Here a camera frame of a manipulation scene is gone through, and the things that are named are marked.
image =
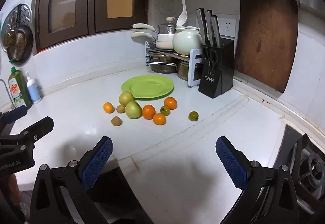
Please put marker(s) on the black frying pan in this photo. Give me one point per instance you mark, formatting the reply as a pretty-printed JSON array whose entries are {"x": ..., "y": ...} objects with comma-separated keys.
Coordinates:
[{"x": 21, "y": 43}]

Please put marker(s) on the small green tomato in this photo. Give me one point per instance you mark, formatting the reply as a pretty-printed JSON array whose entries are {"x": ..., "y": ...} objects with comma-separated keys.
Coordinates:
[
  {"x": 165, "y": 110},
  {"x": 193, "y": 115}
]

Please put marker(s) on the green plate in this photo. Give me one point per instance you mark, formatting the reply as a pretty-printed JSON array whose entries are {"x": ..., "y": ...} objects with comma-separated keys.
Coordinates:
[{"x": 149, "y": 86}]

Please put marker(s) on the cream ceramic pot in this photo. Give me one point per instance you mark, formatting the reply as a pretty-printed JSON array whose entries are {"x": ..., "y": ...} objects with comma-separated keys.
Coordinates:
[{"x": 186, "y": 41}]

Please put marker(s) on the wooden cutting board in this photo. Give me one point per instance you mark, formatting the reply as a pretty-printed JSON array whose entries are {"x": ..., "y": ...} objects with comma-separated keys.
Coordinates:
[{"x": 266, "y": 38}]

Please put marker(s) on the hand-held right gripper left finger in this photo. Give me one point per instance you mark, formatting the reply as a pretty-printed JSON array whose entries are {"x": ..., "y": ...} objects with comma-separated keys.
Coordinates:
[{"x": 97, "y": 161}]

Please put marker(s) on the brown kiwi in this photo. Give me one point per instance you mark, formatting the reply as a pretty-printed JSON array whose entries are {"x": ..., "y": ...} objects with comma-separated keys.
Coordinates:
[
  {"x": 120, "y": 109},
  {"x": 116, "y": 120}
]

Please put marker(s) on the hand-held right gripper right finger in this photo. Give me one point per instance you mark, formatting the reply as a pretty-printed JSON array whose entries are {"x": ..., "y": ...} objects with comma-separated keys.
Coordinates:
[{"x": 232, "y": 165}]

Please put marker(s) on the steel pot with glass lid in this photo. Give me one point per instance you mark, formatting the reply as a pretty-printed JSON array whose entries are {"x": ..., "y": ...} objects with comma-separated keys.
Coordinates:
[{"x": 166, "y": 28}]

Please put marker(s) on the white ladle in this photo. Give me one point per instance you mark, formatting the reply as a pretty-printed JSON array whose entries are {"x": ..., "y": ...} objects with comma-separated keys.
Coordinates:
[{"x": 182, "y": 18}]

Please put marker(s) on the black knife block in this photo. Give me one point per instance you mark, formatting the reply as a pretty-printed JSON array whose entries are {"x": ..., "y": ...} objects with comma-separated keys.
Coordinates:
[{"x": 218, "y": 74}]

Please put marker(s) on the cream saucepan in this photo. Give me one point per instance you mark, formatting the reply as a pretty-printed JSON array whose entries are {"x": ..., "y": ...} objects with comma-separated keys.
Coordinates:
[
  {"x": 143, "y": 26},
  {"x": 142, "y": 34}
]

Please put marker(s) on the orange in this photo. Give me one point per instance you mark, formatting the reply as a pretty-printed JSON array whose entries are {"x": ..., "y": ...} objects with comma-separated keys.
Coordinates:
[
  {"x": 159, "y": 119},
  {"x": 108, "y": 107},
  {"x": 170, "y": 102},
  {"x": 148, "y": 111}
]

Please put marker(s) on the metal steamer plate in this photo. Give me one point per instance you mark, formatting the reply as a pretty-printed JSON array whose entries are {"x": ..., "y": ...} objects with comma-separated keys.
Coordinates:
[{"x": 10, "y": 23}]

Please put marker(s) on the gas stove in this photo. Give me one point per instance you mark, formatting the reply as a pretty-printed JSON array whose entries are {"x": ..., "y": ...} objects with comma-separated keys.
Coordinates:
[{"x": 307, "y": 163}]

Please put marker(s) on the black kitchen scissors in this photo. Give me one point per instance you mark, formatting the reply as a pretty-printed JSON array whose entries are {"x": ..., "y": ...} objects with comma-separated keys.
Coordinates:
[{"x": 210, "y": 58}]

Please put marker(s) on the white pump bottle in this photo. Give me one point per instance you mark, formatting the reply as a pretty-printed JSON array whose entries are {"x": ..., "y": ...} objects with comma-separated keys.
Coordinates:
[{"x": 33, "y": 90}]

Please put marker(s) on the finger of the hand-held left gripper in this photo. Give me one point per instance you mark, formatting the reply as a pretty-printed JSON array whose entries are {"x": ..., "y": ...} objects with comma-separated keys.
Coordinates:
[
  {"x": 40, "y": 126},
  {"x": 15, "y": 113}
]

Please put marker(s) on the person's left hand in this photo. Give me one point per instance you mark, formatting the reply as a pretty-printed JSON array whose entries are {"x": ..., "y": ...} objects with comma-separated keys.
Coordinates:
[{"x": 12, "y": 188}]

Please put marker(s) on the green apple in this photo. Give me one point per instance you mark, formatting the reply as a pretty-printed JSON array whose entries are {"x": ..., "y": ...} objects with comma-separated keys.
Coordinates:
[
  {"x": 126, "y": 98},
  {"x": 133, "y": 110}
]

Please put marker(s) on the wooden bead trivet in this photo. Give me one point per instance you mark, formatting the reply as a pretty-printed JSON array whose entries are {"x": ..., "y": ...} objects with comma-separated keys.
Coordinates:
[{"x": 181, "y": 55}]

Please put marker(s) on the metal pot rack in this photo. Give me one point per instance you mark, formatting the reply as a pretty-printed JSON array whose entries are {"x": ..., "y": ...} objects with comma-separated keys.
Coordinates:
[{"x": 194, "y": 69}]

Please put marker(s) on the green dish soap bottle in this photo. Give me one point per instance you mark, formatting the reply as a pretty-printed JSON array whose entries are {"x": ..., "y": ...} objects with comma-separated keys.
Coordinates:
[{"x": 17, "y": 86}]

